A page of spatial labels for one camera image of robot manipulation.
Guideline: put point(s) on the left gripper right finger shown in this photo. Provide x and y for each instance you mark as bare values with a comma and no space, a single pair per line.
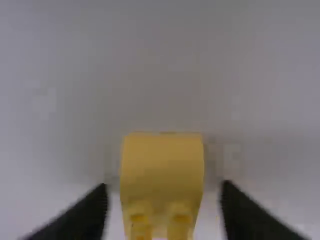
250,220

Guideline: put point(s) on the yellow toy car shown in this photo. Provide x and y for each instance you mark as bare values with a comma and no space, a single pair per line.
162,165

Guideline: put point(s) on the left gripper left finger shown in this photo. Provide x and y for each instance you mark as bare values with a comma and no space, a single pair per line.
80,217

